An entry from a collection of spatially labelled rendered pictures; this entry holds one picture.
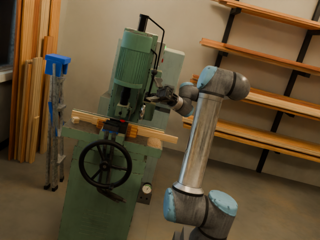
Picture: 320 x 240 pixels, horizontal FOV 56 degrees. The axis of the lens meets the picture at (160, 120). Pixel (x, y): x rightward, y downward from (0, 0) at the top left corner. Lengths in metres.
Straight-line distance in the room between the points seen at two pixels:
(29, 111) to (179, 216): 2.11
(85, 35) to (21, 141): 1.72
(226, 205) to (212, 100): 0.48
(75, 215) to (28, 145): 1.36
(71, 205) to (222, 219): 0.99
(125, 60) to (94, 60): 2.50
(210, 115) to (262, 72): 2.94
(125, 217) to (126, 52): 1.02
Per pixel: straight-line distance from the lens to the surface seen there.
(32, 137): 3.21
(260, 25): 4.22
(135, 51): 1.76
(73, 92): 4.42
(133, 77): 1.79
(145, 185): 1.84
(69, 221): 2.12
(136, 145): 1.80
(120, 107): 1.86
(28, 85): 3.07
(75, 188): 1.99
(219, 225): 1.49
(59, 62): 2.56
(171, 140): 1.95
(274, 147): 4.01
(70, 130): 1.84
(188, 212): 1.42
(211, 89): 1.37
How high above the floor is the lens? 1.56
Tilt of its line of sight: 16 degrees down
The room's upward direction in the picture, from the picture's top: 14 degrees clockwise
